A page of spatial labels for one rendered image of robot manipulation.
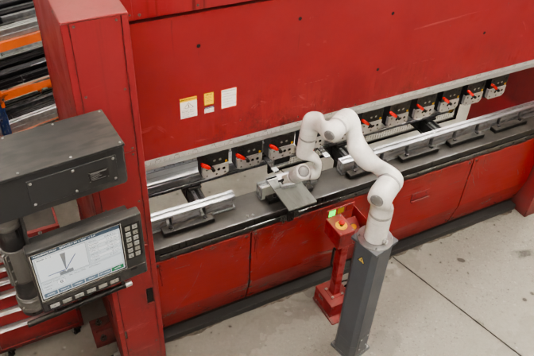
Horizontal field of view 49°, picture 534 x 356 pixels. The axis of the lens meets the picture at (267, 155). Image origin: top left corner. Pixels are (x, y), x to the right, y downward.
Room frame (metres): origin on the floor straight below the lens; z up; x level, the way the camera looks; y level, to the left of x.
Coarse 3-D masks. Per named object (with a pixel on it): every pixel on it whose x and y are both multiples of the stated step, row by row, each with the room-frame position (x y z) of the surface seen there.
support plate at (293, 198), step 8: (272, 184) 2.56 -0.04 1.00; (280, 184) 2.56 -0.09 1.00; (296, 184) 2.57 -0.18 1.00; (280, 192) 2.49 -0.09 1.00; (288, 192) 2.50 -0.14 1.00; (296, 192) 2.50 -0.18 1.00; (304, 192) 2.51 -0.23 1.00; (288, 200) 2.43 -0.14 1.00; (296, 200) 2.44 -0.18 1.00; (304, 200) 2.44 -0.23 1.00; (312, 200) 2.44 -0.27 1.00; (288, 208) 2.37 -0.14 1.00; (296, 208) 2.38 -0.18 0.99
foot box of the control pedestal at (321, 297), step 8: (320, 288) 2.53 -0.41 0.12; (344, 288) 2.54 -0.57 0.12; (320, 296) 2.49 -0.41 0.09; (328, 296) 2.47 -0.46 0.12; (320, 304) 2.48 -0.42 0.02; (328, 304) 2.41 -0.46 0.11; (336, 304) 2.41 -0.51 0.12; (328, 312) 2.40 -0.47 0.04; (336, 312) 2.41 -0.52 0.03; (336, 320) 2.36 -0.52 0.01
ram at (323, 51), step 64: (256, 0) 2.53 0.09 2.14; (320, 0) 2.67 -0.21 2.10; (384, 0) 2.85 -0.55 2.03; (448, 0) 3.06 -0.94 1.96; (512, 0) 3.30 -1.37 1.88; (192, 64) 2.35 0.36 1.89; (256, 64) 2.51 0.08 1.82; (320, 64) 2.69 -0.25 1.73; (384, 64) 2.89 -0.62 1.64; (448, 64) 3.12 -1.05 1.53; (512, 64) 3.39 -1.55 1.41; (192, 128) 2.35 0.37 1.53; (256, 128) 2.52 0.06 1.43
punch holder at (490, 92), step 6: (492, 78) 3.33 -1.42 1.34; (498, 78) 3.35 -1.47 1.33; (504, 78) 3.38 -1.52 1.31; (486, 84) 3.35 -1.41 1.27; (498, 84) 3.36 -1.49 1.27; (486, 90) 3.34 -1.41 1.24; (492, 90) 3.33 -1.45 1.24; (504, 90) 3.39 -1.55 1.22; (486, 96) 3.32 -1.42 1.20; (492, 96) 3.34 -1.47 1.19
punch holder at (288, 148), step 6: (294, 132) 2.63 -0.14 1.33; (270, 138) 2.56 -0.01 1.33; (276, 138) 2.57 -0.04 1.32; (282, 138) 2.59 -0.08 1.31; (288, 138) 2.61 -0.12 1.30; (276, 144) 2.57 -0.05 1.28; (282, 144) 2.59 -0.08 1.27; (288, 144) 2.61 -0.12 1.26; (264, 150) 2.63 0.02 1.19; (270, 150) 2.56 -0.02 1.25; (282, 150) 2.59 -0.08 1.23; (288, 150) 2.61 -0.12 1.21; (270, 156) 2.56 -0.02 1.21; (276, 156) 2.57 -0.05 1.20; (282, 156) 2.59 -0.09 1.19
